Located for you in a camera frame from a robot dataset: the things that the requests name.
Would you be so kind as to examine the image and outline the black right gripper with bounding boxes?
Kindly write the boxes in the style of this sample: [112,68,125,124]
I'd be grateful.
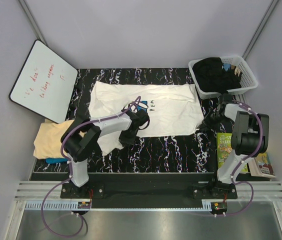
[197,108,229,131]

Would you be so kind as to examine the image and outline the white flower print t-shirt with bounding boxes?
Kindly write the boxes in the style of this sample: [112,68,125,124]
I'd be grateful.
[87,80,205,156]

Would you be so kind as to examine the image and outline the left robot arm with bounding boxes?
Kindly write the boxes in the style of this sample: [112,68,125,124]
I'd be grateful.
[60,109,150,198]

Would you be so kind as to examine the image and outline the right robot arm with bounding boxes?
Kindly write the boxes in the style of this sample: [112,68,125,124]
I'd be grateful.
[197,93,270,199]

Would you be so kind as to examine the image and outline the green treehouse book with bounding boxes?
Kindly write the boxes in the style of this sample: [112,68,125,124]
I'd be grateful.
[216,132,248,173]

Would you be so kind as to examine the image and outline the black t-shirt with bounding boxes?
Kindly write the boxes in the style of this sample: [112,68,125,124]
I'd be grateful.
[192,57,242,94]

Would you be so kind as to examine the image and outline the beige item in basket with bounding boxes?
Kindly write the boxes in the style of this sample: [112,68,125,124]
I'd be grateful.
[231,65,242,78]

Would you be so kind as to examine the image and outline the blue item in basket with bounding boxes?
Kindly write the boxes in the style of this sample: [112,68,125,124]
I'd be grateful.
[222,63,232,71]

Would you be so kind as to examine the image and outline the white plastic basket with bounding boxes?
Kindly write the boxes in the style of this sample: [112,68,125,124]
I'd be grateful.
[188,55,259,100]

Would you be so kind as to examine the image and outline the yellow paperback book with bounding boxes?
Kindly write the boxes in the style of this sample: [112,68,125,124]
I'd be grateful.
[248,152,276,179]

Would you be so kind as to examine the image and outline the folded blue t-shirt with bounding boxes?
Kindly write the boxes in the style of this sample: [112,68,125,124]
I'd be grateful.
[45,158,68,165]

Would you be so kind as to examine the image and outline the folded beige t-shirt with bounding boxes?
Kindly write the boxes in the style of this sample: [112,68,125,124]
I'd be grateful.
[33,119,74,160]

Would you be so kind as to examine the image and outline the whiteboard with red writing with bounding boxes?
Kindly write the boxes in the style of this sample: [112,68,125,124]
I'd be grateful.
[8,39,78,124]

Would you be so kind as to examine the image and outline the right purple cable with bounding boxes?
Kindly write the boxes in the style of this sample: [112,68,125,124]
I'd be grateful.
[213,99,266,218]

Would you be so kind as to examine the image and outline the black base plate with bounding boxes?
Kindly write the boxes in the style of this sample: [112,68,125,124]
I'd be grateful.
[60,172,238,200]

